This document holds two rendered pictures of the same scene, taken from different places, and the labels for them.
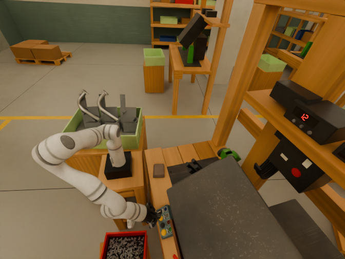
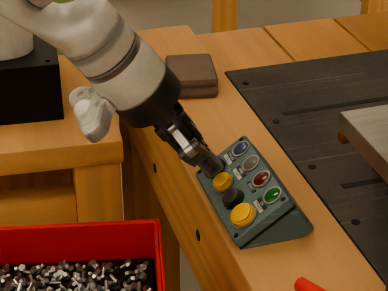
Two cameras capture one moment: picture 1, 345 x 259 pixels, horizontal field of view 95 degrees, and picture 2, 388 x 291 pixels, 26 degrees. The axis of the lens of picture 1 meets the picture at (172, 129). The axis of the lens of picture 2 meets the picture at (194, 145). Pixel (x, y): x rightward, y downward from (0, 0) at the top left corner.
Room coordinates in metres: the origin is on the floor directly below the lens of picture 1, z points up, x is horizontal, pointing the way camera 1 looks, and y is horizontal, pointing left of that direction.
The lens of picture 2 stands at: (-0.52, 0.05, 1.49)
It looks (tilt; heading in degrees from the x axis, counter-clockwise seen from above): 31 degrees down; 1
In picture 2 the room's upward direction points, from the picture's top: straight up
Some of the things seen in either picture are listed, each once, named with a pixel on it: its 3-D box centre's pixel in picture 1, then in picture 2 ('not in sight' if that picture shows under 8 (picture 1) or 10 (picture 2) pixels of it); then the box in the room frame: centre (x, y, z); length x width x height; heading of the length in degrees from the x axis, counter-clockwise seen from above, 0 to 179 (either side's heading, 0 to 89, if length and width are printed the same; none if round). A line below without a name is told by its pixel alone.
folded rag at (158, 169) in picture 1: (158, 170); (189, 75); (0.63, 0.08, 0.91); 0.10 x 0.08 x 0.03; 5
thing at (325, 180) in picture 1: (303, 160); not in sight; (0.39, -0.51, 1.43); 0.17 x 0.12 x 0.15; 18
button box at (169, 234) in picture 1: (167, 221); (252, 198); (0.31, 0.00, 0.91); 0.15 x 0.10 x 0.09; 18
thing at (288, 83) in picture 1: (293, 96); not in sight; (0.56, -0.46, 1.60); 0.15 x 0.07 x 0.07; 18
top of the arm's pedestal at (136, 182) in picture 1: (121, 170); (11, 112); (0.66, 0.37, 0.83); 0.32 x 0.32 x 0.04; 13
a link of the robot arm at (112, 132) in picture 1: (112, 136); not in sight; (0.67, 0.37, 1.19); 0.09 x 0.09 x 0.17; 0
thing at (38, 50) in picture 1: (42, 52); not in sight; (4.90, 4.03, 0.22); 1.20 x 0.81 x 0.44; 91
